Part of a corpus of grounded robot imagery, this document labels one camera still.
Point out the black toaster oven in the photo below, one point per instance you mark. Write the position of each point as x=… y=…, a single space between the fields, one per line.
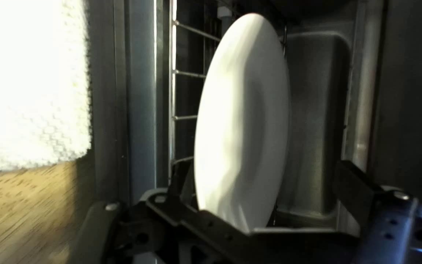
x=383 y=116

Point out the white paper towel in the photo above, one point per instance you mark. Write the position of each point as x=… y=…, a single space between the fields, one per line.
x=44 y=82

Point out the white paper plate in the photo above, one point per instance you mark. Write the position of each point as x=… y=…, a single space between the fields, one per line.
x=242 y=128

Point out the oven wire rack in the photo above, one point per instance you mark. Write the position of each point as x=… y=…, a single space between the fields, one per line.
x=194 y=38

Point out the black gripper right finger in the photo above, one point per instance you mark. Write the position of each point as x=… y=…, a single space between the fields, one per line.
x=392 y=225

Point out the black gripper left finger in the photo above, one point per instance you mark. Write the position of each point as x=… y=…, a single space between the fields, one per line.
x=163 y=226

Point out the metal baking tray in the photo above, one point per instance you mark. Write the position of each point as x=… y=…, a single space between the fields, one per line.
x=318 y=66

